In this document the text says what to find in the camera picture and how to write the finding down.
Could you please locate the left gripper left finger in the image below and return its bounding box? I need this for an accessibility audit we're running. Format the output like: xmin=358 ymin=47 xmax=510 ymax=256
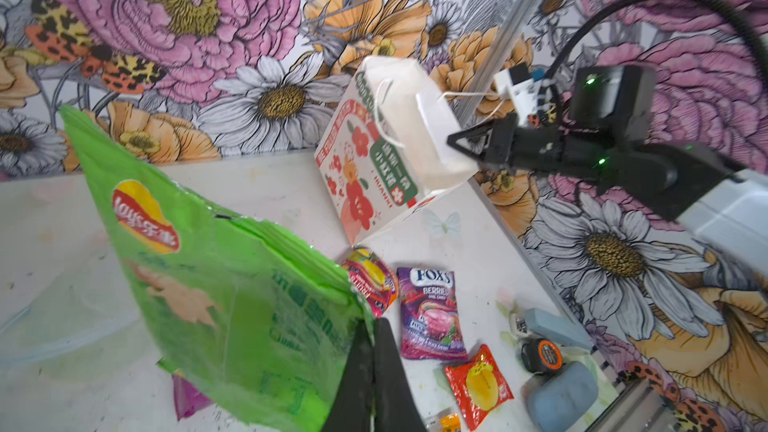
xmin=321 ymin=322 xmax=374 ymax=432

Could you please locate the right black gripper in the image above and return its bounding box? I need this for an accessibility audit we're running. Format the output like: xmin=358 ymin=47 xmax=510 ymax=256
xmin=447 ymin=65 xmax=677 ymax=194

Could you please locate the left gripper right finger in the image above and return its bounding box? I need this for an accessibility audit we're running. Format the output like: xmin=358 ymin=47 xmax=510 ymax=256
xmin=373 ymin=317 xmax=427 ymax=432

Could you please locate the white floral paper bag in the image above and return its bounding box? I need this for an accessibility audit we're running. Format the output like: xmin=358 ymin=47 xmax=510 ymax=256
xmin=314 ymin=56 xmax=478 ymax=246

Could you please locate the green Lays chips bag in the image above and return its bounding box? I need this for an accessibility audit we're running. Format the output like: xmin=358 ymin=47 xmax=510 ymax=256
xmin=59 ymin=106 xmax=371 ymax=431

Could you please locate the purple grape gummy bag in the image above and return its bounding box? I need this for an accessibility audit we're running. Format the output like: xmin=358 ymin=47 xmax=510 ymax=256
xmin=172 ymin=374 xmax=213 ymax=421

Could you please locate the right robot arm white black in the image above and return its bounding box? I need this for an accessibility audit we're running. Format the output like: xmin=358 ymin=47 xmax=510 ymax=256
xmin=447 ymin=65 xmax=767 ymax=275

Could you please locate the orange red candy bag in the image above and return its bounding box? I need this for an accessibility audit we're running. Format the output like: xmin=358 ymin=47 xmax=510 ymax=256
xmin=341 ymin=247 xmax=399 ymax=318

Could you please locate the orange yellow snack packet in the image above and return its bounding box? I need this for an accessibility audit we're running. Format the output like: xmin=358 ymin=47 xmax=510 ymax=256
xmin=425 ymin=409 xmax=462 ymax=432

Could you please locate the red yellow snack packet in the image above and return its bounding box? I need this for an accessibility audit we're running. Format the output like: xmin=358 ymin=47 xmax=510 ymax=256
xmin=443 ymin=344 xmax=514 ymax=431

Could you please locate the black orange tape measure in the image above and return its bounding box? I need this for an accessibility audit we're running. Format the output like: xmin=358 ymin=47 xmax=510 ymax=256
xmin=521 ymin=338 xmax=564 ymax=375

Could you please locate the aluminium rail frame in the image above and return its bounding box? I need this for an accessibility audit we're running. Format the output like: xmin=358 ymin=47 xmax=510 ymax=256
xmin=587 ymin=379 xmax=675 ymax=432

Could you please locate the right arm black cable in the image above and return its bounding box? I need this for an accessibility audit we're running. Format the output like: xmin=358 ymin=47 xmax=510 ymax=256
xmin=542 ymin=0 xmax=768 ymax=82

